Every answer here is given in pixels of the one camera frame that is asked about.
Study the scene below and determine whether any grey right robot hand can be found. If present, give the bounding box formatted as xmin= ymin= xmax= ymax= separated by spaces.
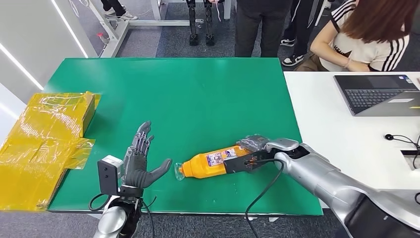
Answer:
xmin=236 ymin=134 xmax=270 ymax=153

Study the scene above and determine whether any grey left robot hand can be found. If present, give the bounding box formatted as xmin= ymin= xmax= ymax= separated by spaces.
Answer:
xmin=123 ymin=120 xmax=173 ymax=189

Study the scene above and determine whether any orange plastic bottle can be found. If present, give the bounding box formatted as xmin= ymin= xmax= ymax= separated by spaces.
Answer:
xmin=174 ymin=145 xmax=253 ymax=181

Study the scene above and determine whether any yellow taped cardboard box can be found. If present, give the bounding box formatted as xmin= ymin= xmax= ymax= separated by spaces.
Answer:
xmin=0 ymin=91 xmax=102 ymax=212

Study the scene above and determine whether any person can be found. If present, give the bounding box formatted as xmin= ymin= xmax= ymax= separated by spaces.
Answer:
xmin=100 ymin=0 xmax=139 ymax=20
xmin=234 ymin=0 xmax=294 ymax=58
xmin=295 ymin=0 xmax=420 ymax=73
xmin=280 ymin=0 xmax=325 ymax=67

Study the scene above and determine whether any dark grey laptop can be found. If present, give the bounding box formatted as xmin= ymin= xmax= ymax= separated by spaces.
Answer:
xmin=333 ymin=74 xmax=420 ymax=117

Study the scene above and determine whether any standing humanoid robot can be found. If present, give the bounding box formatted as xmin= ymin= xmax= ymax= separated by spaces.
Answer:
xmin=185 ymin=0 xmax=217 ymax=47

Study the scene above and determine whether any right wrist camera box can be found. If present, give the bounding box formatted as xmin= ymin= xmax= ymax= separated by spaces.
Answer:
xmin=223 ymin=138 xmax=300 ymax=175

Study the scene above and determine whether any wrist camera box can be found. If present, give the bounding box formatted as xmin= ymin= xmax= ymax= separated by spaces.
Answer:
xmin=223 ymin=138 xmax=300 ymax=175
xmin=97 ymin=155 xmax=125 ymax=196

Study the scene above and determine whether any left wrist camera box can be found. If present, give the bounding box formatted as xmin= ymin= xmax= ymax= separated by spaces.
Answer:
xmin=97 ymin=155 xmax=125 ymax=196

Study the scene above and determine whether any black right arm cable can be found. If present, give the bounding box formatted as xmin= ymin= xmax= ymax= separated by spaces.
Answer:
xmin=244 ymin=158 xmax=284 ymax=238

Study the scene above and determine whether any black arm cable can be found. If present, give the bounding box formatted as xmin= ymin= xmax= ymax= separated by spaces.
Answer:
xmin=88 ymin=193 xmax=157 ymax=238
xmin=244 ymin=158 xmax=284 ymax=238

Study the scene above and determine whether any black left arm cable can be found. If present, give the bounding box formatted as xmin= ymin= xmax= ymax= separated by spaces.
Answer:
xmin=88 ymin=193 xmax=157 ymax=238

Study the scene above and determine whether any black cable with round puck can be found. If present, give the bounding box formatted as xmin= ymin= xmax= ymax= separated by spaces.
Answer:
xmin=384 ymin=133 xmax=420 ymax=170

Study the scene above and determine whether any white metal frame table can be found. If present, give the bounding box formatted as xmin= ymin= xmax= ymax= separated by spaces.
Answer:
xmin=70 ymin=0 xmax=234 ymax=59

